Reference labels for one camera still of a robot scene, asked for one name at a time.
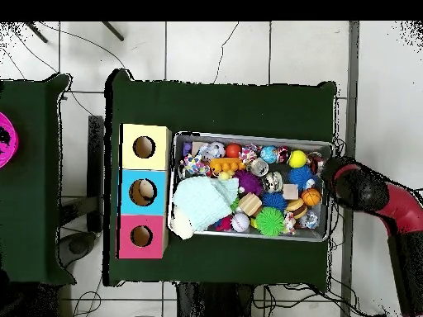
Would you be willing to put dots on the mint green muslin cloth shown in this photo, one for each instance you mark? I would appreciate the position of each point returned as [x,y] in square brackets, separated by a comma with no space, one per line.
[201,199]

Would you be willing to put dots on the cream muslin cloth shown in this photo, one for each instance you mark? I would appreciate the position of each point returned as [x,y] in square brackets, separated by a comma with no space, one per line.
[181,226]

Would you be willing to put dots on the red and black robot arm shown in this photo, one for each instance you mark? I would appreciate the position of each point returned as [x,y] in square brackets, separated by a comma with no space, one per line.
[400,208]

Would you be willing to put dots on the wooden box with three holes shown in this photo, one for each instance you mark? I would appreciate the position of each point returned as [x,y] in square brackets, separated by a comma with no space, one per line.
[158,204]

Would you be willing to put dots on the smooth yellow ball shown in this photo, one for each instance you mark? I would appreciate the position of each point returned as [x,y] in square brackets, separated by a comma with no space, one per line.
[297,159]

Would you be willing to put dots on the blue spiky rubber ball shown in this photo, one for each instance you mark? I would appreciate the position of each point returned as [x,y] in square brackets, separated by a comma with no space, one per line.
[274,201]
[300,176]

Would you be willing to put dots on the small orange basketball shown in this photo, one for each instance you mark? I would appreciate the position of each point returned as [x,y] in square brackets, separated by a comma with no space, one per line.
[311,197]

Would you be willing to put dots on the wooden burger toy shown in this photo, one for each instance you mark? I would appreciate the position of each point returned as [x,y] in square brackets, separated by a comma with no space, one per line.
[296,208]

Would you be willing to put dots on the purple spiky ball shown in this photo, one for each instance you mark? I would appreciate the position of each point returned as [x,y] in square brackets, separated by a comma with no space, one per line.
[248,182]

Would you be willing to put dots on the green spiky rubber ball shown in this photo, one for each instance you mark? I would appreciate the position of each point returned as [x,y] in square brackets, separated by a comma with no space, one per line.
[269,221]

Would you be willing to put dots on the orange plastic building block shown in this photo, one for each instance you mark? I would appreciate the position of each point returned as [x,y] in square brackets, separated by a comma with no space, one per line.
[227,165]

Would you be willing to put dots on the dark green table cloth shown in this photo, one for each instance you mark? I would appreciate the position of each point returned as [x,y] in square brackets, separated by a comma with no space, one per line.
[214,109]

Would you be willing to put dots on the black upright panel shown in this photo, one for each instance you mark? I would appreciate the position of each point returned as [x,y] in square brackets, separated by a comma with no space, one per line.
[96,165]

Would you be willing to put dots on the black tripod leg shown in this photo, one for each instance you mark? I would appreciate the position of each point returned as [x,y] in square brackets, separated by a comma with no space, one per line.
[113,31]
[36,32]

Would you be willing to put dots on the pink plastic bowl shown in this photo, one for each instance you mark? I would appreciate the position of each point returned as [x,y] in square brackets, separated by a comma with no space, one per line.
[15,152]

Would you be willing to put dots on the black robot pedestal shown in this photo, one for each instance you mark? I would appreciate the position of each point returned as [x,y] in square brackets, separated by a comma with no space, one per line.
[205,303]

